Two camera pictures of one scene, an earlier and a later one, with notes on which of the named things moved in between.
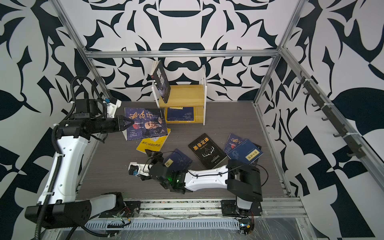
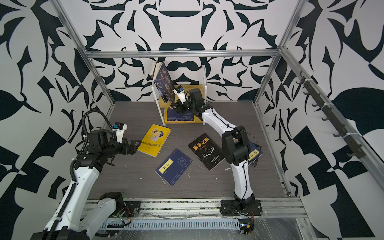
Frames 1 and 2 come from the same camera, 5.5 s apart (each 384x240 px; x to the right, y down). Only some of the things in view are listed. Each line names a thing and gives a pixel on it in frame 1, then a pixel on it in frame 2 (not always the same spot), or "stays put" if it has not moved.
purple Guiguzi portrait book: (148, 122) -> (164, 81)
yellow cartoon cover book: (155, 143) stays put
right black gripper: (157, 159) -> (180, 107)
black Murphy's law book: (207, 151) stays put
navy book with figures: (180, 113) stays put
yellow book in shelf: (180, 122) stays put
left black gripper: (120, 117) -> (125, 150)
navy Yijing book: (177, 161) stays put
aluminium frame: (364, 146) stays put
